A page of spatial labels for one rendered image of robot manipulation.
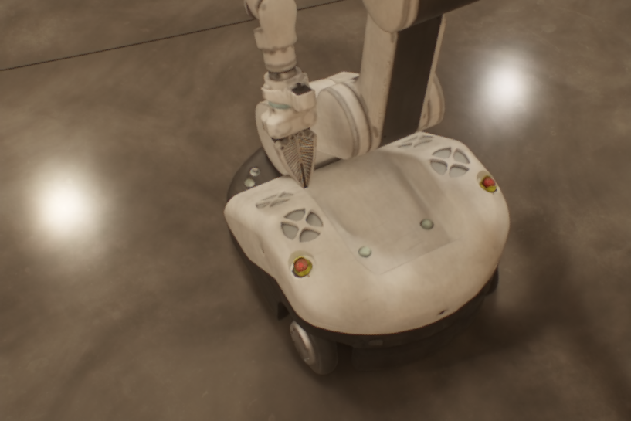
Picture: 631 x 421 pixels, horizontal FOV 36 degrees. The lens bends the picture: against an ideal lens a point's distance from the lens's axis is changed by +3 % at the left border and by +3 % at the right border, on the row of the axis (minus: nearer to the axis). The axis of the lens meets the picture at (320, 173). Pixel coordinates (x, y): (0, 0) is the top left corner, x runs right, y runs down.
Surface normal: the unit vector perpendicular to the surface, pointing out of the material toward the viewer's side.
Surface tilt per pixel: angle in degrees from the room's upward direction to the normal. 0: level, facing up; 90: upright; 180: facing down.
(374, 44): 90
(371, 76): 90
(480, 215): 11
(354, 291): 41
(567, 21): 0
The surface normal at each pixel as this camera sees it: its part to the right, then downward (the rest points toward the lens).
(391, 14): -0.73, 0.57
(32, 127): 0.04, -0.62
